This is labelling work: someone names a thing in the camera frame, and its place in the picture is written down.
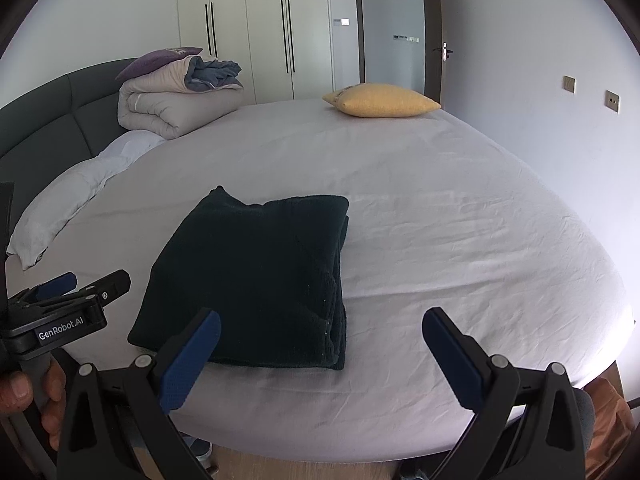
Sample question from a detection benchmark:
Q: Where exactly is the purple pillow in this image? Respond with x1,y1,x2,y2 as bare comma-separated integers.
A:
115,47,203,82

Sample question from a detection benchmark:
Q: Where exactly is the bed with white sheet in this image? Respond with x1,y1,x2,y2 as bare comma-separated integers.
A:
0,97,636,463

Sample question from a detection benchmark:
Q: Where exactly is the orange cloth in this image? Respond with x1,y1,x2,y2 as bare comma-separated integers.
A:
582,375,636,478

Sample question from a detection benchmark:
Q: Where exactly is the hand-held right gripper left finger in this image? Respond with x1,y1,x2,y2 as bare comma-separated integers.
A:
56,307,223,480

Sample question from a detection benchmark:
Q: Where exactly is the folded beige quilt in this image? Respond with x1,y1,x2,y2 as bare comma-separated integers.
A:
117,55,246,141

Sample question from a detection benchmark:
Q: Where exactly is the brown door leaf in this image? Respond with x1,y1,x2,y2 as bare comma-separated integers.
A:
424,0,455,110

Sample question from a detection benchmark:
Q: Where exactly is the white wardrobe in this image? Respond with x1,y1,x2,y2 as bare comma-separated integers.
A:
177,0,335,106

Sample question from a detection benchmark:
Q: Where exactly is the dark grey padded headboard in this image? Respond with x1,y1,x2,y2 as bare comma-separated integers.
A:
0,57,143,196

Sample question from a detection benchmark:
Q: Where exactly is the white pillow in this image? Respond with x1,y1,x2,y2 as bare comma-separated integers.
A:
6,130,168,272

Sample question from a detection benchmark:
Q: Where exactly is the brown door frame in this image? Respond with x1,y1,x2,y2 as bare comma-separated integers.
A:
352,0,446,111

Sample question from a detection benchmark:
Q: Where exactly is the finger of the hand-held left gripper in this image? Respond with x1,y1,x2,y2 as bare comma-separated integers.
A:
10,271,79,306
47,269,132,311

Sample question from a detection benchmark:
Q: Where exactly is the dark green knit garment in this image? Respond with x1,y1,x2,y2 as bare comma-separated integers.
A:
127,186,351,372

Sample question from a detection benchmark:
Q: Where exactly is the person's left hand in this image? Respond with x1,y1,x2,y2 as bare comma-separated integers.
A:
0,355,71,441

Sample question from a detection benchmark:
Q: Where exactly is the yellow pillow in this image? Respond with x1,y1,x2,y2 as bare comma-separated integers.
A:
321,83,442,118

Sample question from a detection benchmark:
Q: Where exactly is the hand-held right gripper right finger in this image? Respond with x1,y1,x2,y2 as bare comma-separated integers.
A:
421,306,587,480

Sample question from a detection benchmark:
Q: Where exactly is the blue-grey crumpled cloth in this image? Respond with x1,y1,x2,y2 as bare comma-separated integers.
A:
184,57,245,93

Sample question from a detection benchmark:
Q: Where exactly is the grey slipper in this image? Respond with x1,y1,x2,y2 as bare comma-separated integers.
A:
182,435,213,461

